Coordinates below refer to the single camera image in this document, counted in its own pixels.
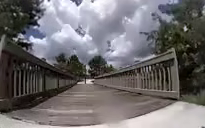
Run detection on distant trees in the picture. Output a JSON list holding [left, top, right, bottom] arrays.
[[53, 52, 117, 79]]

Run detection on pale concrete path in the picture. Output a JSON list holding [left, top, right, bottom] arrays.
[[0, 100, 205, 128]]

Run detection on wooden bridge deck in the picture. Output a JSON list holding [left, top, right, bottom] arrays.
[[4, 82, 178, 127]]

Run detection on group of leafy trees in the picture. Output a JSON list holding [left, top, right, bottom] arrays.
[[139, 0, 205, 95]]

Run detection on wooden bridge railing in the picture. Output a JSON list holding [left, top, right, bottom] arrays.
[[0, 34, 79, 113], [93, 47, 181, 101]]

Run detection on large dark tree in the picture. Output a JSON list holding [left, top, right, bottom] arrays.
[[0, 0, 46, 88]]

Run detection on grass strip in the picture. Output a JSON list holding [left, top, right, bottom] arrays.
[[180, 89, 205, 108]]

